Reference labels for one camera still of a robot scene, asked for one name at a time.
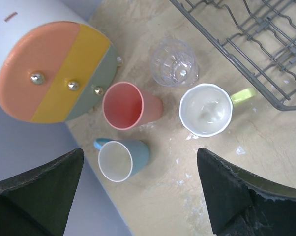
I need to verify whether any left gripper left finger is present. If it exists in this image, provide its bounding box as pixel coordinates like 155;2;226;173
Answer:
0;148;84;236

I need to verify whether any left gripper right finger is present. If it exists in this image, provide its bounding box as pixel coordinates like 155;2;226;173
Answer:
197;148;296;236

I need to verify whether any light blue mug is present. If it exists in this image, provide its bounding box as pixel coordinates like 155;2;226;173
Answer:
93;138;150;182

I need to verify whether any light green mug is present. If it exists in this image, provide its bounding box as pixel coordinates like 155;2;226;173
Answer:
178;83;257;138

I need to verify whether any salmon pink tumbler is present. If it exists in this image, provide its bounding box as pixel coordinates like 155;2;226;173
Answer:
102;82;163;130

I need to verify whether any round drawer cabinet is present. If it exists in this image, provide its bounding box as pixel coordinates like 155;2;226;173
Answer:
0;0;123;123

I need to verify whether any grey wire dish rack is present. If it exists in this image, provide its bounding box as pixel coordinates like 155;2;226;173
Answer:
173;0;296;111

